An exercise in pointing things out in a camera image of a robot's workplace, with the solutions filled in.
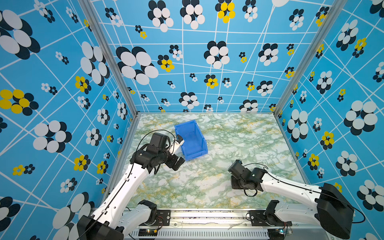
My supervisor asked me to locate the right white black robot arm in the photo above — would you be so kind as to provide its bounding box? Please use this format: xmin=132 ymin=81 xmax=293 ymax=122
xmin=228 ymin=160 xmax=355 ymax=240

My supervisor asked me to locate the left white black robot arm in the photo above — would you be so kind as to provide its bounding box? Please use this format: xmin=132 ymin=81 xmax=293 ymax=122
xmin=77 ymin=131 xmax=185 ymax=240

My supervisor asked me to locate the blue plastic bin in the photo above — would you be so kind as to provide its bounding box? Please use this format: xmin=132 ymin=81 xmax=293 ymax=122
xmin=175 ymin=120 xmax=208 ymax=161

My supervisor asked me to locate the right circuit board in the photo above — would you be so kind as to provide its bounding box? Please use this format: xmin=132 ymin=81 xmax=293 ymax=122
xmin=268 ymin=229 xmax=287 ymax=240

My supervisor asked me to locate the left green circuit board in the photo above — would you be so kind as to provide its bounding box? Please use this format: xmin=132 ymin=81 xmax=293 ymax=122
xmin=138 ymin=229 xmax=158 ymax=237

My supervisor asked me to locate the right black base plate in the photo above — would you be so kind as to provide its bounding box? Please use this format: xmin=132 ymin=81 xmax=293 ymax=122
xmin=246 ymin=210 xmax=292 ymax=228

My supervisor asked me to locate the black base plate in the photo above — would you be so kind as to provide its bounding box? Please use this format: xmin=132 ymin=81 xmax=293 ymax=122
xmin=145 ymin=210 xmax=171 ymax=227
xmin=246 ymin=210 xmax=292 ymax=228

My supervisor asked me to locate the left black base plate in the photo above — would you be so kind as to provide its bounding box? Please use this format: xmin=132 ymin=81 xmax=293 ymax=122
xmin=145 ymin=210 xmax=171 ymax=227

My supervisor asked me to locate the aluminium front rail frame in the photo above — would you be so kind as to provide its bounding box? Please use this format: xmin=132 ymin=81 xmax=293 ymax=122
xmin=126 ymin=209 xmax=335 ymax=240

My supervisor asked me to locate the left aluminium corner post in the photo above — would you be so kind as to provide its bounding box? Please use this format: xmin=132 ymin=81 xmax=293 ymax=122
xmin=77 ymin=0 xmax=142 ymax=117

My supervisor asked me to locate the aluminium corner post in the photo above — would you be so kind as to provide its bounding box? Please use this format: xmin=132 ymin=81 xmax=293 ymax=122
xmin=274 ymin=0 xmax=347 ymax=119
xmin=77 ymin=0 xmax=142 ymax=117

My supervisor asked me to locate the right aluminium corner post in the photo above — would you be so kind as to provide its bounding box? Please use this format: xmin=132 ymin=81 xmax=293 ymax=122
xmin=274 ymin=0 xmax=347 ymax=119

